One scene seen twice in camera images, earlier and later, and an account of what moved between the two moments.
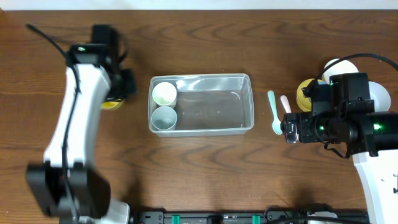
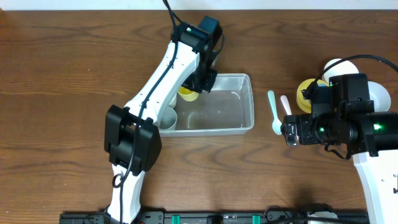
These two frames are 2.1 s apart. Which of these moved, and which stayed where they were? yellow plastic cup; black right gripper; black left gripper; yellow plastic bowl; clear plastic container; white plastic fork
Moved: yellow plastic cup; black left gripper
Stayed: yellow plastic bowl; clear plastic container; black right gripper; white plastic fork
